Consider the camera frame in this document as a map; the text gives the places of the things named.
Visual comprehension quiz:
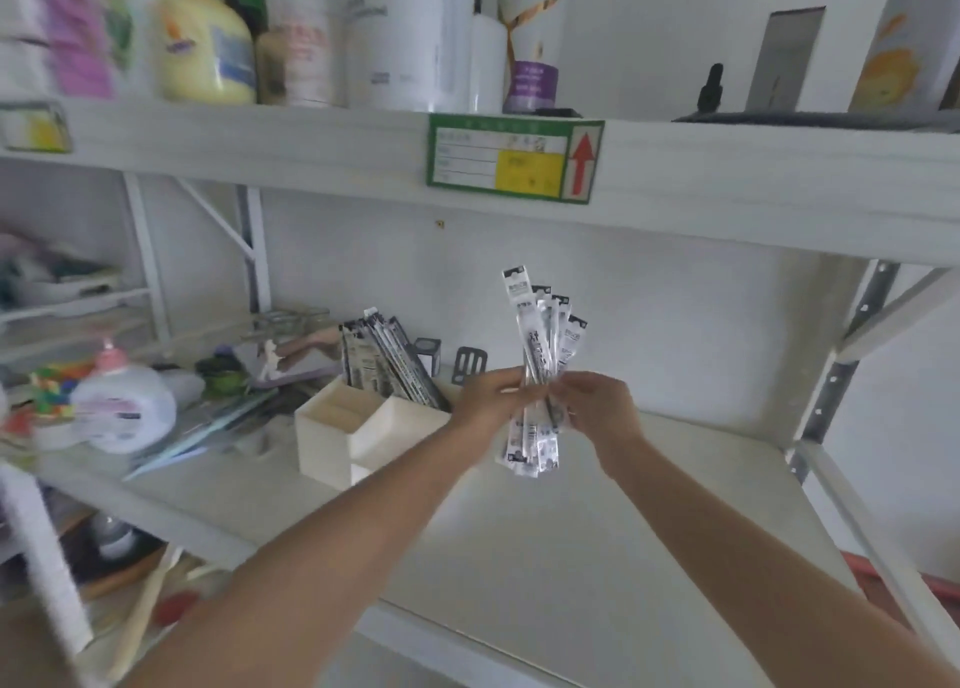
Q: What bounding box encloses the yellow shelf label card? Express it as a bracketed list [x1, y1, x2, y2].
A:
[0, 101, 74, 155]

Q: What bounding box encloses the pile of colourful clips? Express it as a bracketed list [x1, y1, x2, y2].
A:
[26, 359, 99, 420]

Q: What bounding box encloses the white metal shelf rack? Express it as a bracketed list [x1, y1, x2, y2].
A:
[0, 95, 960, 688]

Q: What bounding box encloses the yellow lotion bottle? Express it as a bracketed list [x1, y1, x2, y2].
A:
[153, 0, 258, 106]

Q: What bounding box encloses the white bottle orange print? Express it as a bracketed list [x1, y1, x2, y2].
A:
[847, 0, 960, 113]

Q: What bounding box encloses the white desk organizer box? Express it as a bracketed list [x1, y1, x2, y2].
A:
[294, 374, 465, 492]

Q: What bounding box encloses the green round container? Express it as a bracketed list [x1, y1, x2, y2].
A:
[196, 353, 252, 400]

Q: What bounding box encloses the red object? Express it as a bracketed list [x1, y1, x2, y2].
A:
[840, 551, 960, 636]

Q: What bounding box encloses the grey card box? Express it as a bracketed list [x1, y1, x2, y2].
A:
[745, 6, 828, 114]

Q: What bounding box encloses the beige lotion bottle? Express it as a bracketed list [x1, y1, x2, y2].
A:
[255, 0, 336, 108]

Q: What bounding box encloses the person's right hand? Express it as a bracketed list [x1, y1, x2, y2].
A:
[549, 371, 641, 450]

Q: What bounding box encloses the white wire side rack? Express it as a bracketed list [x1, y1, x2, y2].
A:
[0, 171, 174, 370]

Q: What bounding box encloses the white tissue pack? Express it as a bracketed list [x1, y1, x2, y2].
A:
[0, 0, 55, 98]

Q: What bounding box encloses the green white packet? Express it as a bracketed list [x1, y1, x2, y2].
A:
[101, 0, 162, 98]

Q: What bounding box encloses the person's left hand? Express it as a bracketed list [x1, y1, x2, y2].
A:
[448, 365, 558, 445]

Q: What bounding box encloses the slim white bottle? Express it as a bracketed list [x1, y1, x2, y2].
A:
[468, 0, 507, 116]

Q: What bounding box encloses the bundle of clear refill packets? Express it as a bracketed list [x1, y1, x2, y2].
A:
[501, 263, 588, 479]

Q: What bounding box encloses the black flat tray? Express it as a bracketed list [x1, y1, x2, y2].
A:
[671, 108, 960, 135]

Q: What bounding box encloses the large white plastic bottle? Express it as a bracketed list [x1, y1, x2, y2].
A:
[341, 0, 455, 113]

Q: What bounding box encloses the white pump bottle pink cap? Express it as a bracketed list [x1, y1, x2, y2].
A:
[71, 338, 179, 456]

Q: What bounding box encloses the white gold shampoo bottle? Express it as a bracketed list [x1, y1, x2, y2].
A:
[498, 0, 573, 116]

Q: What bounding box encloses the person's right forearm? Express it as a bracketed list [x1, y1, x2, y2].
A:
[596, 423, 960, 688]

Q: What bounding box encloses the cream plastic spatula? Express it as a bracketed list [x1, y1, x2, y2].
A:
[105, 543, 185, 685]

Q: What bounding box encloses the person's left forearm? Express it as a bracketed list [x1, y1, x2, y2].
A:
[123, 416, 502, 688]

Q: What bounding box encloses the pink packet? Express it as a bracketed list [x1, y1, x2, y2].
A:
[30, 0, 117, 100]

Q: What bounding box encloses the row of black refill packets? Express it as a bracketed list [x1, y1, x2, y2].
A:
[339, 307, 453, 413]

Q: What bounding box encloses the green shelf label card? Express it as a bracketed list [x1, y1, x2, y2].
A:
[426, 113, 606, 205]

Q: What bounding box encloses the black dropper bottle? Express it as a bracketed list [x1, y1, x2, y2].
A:
[696, 62, 726, 113]

